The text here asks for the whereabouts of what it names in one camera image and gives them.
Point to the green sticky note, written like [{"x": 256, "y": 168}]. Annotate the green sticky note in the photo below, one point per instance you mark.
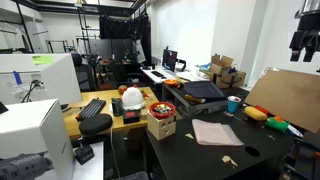
[{"x": 42, "y": 60}]

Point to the black can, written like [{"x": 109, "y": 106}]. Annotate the black can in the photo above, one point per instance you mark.
[{"x": 117, "y": 107}]

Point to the orange bowl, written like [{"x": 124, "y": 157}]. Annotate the orange bowl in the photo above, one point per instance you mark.
[{"x": 171, "y": 82}]

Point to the orange toy piece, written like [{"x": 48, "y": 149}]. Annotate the orange toy piece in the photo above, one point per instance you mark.
[{"x": 278, "y": 118}]

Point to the black computer monitor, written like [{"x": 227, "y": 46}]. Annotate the black computer monitor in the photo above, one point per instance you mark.
[{"x": 169, "y": 60}]

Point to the white desk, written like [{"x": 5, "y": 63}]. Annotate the white desk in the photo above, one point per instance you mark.
[{"x": 150, "y": 77}]

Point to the black office chair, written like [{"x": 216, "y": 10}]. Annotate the black office chair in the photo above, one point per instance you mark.
[
  {"x": 81, "y": 73},
  {"x": 126, "y": 73}
]

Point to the open cardboard box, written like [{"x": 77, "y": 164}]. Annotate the open cardboard box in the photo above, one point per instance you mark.
[{"x": 220, "y": 65}]

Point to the wooden desk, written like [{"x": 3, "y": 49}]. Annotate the wooden desk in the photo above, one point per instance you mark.
[{"x": 110, "y": 95}]

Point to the black orange bar clamp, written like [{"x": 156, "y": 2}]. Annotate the black orange bar clamp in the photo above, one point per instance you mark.
[{"x": 301, "y": 156}]

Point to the wooden box with face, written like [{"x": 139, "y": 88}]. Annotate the wooden box with face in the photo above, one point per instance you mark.
[{"x": 161, "y": 128}]

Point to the wooden brush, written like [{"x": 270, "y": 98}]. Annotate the wooden brush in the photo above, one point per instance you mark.
[{"x": 195, "y": 98}]

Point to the grey metal cart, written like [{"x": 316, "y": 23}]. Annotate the grey metal cart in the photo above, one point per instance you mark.
[{"x": 193, "y": 106}]

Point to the orange ball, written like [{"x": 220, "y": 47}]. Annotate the orange ball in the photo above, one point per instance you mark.
[{"x": 122, "y": 89}]

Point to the large tan scrap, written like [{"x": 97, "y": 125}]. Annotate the large tan scrap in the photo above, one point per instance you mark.
[{"x": 227, "y": 159}]

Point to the blue tape strip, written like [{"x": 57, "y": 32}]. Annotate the blue tape strip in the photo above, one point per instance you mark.
[{"x": 17, "y": 77}]

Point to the black joystick stand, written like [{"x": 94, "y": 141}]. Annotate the black joystick stand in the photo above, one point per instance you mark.
[{"x": 84, "y": 153}]

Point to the large cardboard board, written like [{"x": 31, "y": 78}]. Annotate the large cardboard board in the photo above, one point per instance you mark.
[{"x": 286, "y": 96}]

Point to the small black keyboard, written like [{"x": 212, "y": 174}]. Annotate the small black keyboard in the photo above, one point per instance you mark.
[{"x": 158, "y": 74}]

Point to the blue cup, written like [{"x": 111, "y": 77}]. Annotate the blue cup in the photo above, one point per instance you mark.
[{"x": 233, "y": 106}]

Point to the white marker tube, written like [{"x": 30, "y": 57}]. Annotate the white marker tube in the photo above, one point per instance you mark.
[{"x": 295, "y": 131}]

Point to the red bowl of items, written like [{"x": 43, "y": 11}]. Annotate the red bowl of items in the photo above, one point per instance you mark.
[{"x": 162, "y": 108}]

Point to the printed cardboard box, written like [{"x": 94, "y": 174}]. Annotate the printed cardboard box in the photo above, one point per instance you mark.
[{"x": 231, "y": 80}]

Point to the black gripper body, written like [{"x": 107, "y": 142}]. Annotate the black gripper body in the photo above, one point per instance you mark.
[{"x": 308, "y": 25}]

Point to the small tan scrap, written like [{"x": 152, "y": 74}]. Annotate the small tan scrap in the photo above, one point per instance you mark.
[{"x": 271, "y": 137}]

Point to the black curtain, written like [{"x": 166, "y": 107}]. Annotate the black curtain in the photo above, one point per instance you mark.
[{"x": 123, "y": 28}]

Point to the white computer box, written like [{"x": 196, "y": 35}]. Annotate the white computer box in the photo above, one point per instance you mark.
[{"x": 30, "y": 133}]

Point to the yellow plush toy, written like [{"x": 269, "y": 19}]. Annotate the yellow plush toy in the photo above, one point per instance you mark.
[{"x": 255, "y": 113}]

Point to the red block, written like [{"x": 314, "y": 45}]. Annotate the red block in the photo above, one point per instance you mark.
[{"x": 263, "y": 109}]

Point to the white-backed monitor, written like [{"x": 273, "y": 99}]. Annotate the white-backed monitor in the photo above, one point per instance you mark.
[{"x": 56, "y": 76}]

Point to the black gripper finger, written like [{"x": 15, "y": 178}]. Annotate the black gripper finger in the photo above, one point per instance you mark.
[
  {"x": 296, "y": 46},
  {"x": 310, "y": 50}
]

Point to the black box with red label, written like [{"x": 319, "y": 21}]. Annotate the black box with red label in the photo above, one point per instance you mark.
[{"x": 131, "y": 116}]

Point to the clear bubble wrap sheet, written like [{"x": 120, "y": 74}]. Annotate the clear bubble wrap sheet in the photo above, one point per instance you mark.
[{"x": 216, "y": 133}]

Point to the black cushion pad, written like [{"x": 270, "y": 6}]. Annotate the black cushion pad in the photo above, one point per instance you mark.
[{"x": 95, "y": 124}]

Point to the small wooden box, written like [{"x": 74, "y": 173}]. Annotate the small wooden box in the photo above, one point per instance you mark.
[{"x": 144, "y": 114}]

